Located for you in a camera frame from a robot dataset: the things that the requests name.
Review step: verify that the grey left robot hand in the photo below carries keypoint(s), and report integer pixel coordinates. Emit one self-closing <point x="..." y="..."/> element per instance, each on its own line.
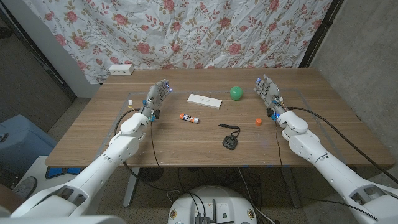
<point x="154" y="98"/>

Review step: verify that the white robot torso base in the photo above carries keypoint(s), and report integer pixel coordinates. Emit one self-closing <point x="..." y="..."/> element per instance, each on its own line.
<point x="214" y="202"/>

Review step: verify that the blue plastic bin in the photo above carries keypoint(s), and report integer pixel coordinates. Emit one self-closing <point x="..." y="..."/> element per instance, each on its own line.
<point x="21" y="143"/>

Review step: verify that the white power strip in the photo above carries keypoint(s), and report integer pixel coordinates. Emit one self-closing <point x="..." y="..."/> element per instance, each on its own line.
<point x="121" y="69"/>

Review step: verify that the flat white rectangular box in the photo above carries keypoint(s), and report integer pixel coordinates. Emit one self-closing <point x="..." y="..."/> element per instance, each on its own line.
<point x="204" y="101"/>

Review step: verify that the metal table leg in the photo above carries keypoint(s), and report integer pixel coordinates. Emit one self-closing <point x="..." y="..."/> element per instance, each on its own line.
<point x="130" y="189"/>
<point x="292" y="189"/>

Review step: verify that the black backdrop stand pole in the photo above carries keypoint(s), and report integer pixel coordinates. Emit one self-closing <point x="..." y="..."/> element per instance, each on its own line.
<point x="320" y="34"/>

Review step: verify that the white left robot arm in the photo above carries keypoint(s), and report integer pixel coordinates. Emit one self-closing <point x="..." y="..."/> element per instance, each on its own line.
<point x="93" y="174"/>

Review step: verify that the white robot head rim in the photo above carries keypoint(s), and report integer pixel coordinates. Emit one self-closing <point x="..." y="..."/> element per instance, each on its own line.
<point x="62" y="220"/>

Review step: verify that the person bare leg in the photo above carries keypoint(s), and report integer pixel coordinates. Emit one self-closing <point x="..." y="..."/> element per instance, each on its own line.
<point x="7" y="199"/>

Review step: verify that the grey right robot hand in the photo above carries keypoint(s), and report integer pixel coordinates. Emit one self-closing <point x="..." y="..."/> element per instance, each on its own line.
<point x="271" y="93"/>

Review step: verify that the orange glue stick cap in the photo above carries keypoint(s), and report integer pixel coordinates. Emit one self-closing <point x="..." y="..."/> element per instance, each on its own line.
<point x="258" y="122"/>

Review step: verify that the round black floor fan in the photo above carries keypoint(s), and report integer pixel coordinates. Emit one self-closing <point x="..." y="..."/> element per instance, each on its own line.
<point x="150" y="174"/>

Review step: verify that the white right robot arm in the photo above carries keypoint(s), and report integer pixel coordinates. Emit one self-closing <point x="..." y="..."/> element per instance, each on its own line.
<point x="329" y="168"/>

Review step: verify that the glue stick with blue label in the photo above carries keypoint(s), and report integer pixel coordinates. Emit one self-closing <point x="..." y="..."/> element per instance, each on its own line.
<point x="189" y="118"/>

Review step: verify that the grey sneaker shoe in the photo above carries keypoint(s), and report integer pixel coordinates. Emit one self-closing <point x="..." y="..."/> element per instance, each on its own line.
<point x="25" y="186"/>

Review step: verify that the floral rose print curtain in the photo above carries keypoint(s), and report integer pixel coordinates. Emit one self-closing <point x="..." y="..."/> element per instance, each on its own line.
<point x="186" y="34"/>

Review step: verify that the green ball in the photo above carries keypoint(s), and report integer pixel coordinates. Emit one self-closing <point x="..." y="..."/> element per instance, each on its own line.
<point x="236" y="93"/>

